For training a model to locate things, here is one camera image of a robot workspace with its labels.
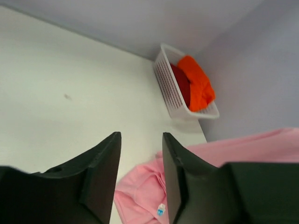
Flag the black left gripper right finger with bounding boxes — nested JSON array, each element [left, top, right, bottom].
[[163, 133, 299, 224]]

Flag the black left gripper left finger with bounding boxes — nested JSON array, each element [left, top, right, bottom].
[[0, 132, 121, 224]]

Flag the pink t shirt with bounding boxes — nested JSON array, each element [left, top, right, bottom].
[[114, 128, 299, 224]]

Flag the orange t shirt in basket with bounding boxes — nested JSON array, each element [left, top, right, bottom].
[[177, 55, 216, 112]]

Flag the white plastic basket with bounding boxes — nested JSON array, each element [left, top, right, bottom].
[[153, 43, 220, 120]]

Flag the dark red t shirt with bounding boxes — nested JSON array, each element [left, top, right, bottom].
[[170, 63, 191, 107]]

